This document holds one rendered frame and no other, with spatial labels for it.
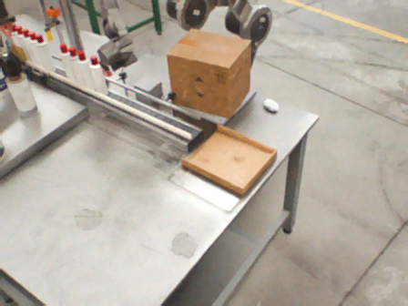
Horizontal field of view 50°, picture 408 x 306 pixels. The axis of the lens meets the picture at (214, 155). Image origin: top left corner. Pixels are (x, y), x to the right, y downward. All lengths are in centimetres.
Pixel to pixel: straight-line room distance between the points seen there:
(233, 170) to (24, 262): 83
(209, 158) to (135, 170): 31
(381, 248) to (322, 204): 42
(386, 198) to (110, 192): 178
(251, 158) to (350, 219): 109
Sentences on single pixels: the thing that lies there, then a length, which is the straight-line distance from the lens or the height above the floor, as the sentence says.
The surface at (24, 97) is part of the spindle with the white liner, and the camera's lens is 212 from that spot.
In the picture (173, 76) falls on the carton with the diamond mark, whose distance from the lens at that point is 200.
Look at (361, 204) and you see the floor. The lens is 285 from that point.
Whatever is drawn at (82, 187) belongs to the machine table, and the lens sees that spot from 182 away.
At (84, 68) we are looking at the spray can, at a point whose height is 101.
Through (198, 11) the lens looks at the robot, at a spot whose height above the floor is 113.
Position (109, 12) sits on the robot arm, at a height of 142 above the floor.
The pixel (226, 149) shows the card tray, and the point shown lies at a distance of 186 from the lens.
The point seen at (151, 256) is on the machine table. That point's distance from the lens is 155.
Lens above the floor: 210
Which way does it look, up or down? 43 degrees down
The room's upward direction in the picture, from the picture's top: 3 degrees counter-clockwise
